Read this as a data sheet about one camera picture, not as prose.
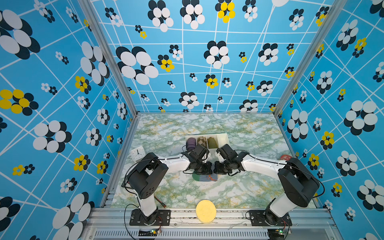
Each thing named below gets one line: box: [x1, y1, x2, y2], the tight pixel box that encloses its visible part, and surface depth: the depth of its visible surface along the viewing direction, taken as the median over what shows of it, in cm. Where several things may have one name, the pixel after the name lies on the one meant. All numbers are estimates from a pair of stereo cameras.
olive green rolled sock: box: [207, 137, 218, 149], surface depth 98 cm
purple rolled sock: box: [186, 137, 196, 151], surface depth 100 cm
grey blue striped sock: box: [192, 173, 218, 182], surface depth 87 cm
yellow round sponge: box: [196, 199, 217, 224], surface depth 75 cm
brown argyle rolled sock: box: [197, 136, 208, 149], surface depth 98 cm
